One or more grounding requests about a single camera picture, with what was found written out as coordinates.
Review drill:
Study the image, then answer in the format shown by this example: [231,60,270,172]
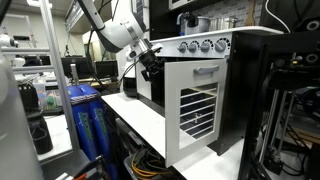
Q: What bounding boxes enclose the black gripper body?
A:
[138,47,162,73]

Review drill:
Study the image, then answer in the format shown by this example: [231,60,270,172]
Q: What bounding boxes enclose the grey cabinet door handle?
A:
[192,64,221,76]

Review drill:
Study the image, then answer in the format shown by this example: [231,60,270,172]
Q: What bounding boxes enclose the grey pot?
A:
[184,16,211,36]

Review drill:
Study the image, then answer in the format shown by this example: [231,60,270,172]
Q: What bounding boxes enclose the white toy kitchen unit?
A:
[131,0,284,156]

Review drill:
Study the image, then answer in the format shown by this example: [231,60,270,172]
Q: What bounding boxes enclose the silver pot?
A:
[209,16,240,32]

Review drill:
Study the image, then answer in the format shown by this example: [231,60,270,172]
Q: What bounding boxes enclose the white and black cylindrical device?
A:
[122,49,138,98]

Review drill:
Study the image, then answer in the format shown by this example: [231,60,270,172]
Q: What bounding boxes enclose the grey stove knob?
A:
[199,39,214,53]
[213,37,231,53]
[187,40,200,54]
[177,41,188,54]

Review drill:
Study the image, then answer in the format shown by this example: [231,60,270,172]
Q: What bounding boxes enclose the black computer monitor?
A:
[60,56,95,81]
[95,59,120,82]

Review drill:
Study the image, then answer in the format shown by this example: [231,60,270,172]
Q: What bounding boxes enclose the white freezer door dark window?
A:
[131,0,150,24]

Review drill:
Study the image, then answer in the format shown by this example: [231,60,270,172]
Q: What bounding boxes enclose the white toy microwave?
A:
[168,0,201,11]

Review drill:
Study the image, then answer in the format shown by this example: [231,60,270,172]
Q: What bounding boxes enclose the blue box green lettering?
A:
[78,83,118,180]
[67,87,98,162]

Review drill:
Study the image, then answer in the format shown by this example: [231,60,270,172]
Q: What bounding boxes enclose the overhead shelf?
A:
[64,0,114,35]

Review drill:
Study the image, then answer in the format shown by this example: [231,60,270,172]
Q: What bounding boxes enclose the clear container green items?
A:
[33,81,63,112]

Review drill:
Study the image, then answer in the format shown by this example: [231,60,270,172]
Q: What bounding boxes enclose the black orange-tipped tool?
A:
[54,154,105,180]

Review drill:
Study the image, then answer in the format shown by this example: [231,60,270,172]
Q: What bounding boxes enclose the brown wooden utensil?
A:
[244,0,257,27]

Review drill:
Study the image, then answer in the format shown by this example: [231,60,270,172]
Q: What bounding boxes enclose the black crate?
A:
[18,83,42,116]

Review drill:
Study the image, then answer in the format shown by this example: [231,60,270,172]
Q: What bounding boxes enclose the black fabric pouch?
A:
[25,110,54,156]

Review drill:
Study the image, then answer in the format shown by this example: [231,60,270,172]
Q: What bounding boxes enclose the ceiling light panel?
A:
[26,0,54,10]

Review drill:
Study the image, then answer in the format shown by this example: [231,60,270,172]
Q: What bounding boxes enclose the white round device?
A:
[0,34,20,49]

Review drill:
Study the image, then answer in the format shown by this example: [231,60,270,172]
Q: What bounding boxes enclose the grey aluminium post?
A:
[37,0,81,152]

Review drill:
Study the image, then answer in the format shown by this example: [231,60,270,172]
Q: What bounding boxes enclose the clear plastic cable bin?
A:
[123,153,181,180]

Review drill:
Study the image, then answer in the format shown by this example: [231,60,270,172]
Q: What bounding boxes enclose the yellow cable bundle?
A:
[130,149,178,180]

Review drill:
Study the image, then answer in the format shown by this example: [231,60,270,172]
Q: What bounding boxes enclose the black metal frame rack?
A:
[229,31,320,180]

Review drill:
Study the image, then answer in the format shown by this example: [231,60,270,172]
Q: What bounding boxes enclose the horizontal aluminium rail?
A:
[9,65,56,75]
[0,47,52,57]

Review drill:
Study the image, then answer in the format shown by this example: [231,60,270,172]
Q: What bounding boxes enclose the white cable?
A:
[263,0,292,34]

